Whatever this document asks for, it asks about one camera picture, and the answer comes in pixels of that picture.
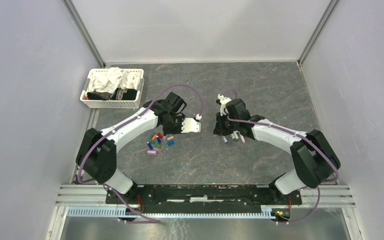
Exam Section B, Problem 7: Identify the clear cap blue pen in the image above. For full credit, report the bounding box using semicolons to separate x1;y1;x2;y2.
222;136;229;144

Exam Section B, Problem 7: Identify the large blue marker cap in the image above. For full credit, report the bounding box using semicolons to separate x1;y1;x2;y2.
167;140;175;146

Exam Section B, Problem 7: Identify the pink highlighter cap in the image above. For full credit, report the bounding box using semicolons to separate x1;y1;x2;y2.
147;150;158;156

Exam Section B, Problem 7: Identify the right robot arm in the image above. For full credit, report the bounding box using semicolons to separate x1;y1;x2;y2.
213;94;341;204

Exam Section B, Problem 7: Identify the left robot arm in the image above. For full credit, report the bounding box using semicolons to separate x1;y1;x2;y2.
76;92;187;204

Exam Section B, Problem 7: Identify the white plastic basket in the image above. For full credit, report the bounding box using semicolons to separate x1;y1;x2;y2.
79;73;145;109

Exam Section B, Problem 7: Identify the white crumpled cloth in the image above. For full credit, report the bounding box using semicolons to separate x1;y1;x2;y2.
85;67;144;94

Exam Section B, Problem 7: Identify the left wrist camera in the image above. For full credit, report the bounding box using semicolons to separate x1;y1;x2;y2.
180;114;202;134

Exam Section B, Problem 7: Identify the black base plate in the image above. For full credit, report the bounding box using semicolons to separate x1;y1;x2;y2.
122;184;303;214

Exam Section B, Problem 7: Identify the grey cable duct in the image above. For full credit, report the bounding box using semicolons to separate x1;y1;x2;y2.
66;206;276;220

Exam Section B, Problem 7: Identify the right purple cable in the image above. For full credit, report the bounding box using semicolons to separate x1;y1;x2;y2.
221;88;341;225

